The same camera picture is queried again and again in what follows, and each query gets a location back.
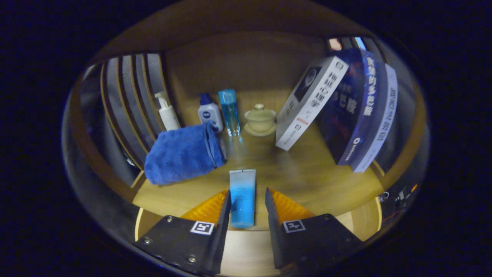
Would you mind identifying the cream lidded teacup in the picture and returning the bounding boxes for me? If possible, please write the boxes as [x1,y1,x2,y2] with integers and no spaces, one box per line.
[244,103,277,137]

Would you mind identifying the clear blue bottle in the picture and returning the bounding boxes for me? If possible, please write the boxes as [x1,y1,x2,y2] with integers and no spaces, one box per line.
[218,89,241,137]

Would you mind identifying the blue squeeze tube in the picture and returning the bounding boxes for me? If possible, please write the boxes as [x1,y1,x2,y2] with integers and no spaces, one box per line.
[229,169,256,228]

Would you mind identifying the white bottle with blue cap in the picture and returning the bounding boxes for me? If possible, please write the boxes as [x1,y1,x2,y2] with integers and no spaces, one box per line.
[198,93,224,133]

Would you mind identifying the wooden cabinet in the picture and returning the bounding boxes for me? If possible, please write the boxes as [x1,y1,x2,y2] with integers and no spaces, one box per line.
[63,2,429,275]

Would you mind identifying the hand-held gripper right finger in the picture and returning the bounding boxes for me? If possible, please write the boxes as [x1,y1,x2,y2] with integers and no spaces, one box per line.
[264,187,364,272]

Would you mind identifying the blue folded towel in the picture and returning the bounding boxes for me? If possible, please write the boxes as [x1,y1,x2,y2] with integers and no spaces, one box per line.
[144,122,227,186]

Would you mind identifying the wooden countertop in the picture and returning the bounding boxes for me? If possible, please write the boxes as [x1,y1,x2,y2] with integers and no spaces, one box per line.
[133,90,385,231]

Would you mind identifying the dark equipment with orange cable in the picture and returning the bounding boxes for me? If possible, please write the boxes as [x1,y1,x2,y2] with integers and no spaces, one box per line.
[379,184,417,220]

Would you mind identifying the white pump bottle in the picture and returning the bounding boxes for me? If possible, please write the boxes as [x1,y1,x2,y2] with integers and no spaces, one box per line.
[155,91,181,131]

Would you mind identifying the white book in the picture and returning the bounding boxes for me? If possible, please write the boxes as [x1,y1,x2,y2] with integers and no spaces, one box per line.
[276,56,349,151]

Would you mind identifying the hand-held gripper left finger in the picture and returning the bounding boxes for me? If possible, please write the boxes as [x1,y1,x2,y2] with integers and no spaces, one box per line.
[134,190,232,275]

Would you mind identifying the pale purple book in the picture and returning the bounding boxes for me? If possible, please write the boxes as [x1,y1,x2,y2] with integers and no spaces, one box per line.
[352,63,399,173]

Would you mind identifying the dark blue book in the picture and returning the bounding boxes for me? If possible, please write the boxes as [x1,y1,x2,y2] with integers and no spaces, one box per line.
[316,48,387,166]

